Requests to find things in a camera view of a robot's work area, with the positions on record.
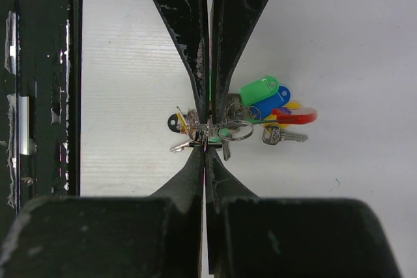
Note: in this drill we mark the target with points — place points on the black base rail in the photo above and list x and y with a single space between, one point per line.
40 100

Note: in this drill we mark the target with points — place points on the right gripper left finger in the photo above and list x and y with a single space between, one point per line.
154 236

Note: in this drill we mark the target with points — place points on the green key tag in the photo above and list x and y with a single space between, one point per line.
258 90

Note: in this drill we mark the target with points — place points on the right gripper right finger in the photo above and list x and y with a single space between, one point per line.
251 236

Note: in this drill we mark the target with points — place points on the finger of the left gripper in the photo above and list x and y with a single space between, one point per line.
232 24
186 25

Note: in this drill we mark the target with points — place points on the blue key tag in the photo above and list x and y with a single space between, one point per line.
264 108

